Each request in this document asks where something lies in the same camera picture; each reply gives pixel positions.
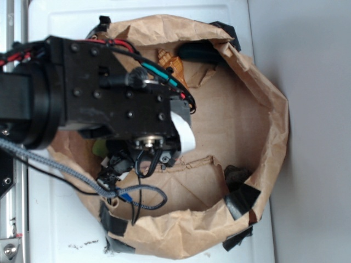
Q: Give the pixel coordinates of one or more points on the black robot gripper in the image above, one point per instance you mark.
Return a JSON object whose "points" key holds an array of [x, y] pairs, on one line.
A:
{"points": [[92, 93]]}

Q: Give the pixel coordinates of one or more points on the white plastic tray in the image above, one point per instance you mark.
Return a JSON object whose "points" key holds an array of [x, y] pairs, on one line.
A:
{"points": [[61, 229]]}

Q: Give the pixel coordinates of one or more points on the dark grey rock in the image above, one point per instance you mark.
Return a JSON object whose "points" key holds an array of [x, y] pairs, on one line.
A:
{"points": [[235, 177]]}

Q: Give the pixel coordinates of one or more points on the green plush turtle toy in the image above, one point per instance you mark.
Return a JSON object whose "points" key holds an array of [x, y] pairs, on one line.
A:
{"points": [[99, 148]]}

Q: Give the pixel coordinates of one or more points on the brown paper bag container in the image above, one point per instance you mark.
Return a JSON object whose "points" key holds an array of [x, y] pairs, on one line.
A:
{"points": [[241, 120]]}

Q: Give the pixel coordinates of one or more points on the orange wooden spiral seashell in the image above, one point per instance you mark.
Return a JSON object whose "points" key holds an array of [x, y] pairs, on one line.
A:
{"points": [[168, 60]]}

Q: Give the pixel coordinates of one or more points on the black metal bracket plate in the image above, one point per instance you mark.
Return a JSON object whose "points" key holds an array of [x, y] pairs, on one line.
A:
{"points": [[7, 172]]}

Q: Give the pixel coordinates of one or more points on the aluminium frame rail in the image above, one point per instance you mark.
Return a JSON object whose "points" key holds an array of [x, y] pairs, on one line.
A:
{"points": [[14, 210]]}

